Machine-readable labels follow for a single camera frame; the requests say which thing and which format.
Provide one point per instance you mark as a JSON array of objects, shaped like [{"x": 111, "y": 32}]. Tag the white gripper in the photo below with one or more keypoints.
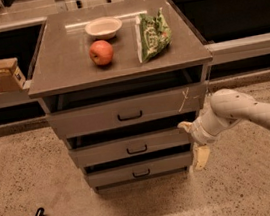
[{"x": 199, "y": 131}]

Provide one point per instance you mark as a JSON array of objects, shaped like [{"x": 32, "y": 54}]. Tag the grey drawer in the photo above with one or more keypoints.
[
  {"x": 128, "y": 111},
  {"x": 134, "y": 171},
  {"x": 130, "y": 146}
]

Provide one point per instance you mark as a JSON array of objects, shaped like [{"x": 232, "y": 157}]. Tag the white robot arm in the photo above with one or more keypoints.
[{"x": 227, "y": 108}]

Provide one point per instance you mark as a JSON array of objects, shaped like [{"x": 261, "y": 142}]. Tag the grey top drawer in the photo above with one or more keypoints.
[{"x": 128, "y": 111}]

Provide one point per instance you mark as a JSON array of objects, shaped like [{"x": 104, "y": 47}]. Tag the grey drawer cabinet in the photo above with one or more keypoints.
[{"x": 65, "y": 78}]

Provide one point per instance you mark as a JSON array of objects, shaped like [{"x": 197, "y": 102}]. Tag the grey bottom drawer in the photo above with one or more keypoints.
[{"x": 134, "y": 171}]

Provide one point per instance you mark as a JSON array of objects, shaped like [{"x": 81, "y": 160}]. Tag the open cardboard box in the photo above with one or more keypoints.
[{"x": 11, "y": 76}]

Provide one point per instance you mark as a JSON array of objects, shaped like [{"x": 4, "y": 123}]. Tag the green chip bag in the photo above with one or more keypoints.
[{"x": 153, "y": 35}]

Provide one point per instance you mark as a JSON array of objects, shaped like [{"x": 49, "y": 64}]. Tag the red apple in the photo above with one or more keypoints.
[{"x": 101, "y": 52}]

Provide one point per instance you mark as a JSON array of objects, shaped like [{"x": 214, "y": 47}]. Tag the white bowl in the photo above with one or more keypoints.
[{"x": 103, "y": 28}]

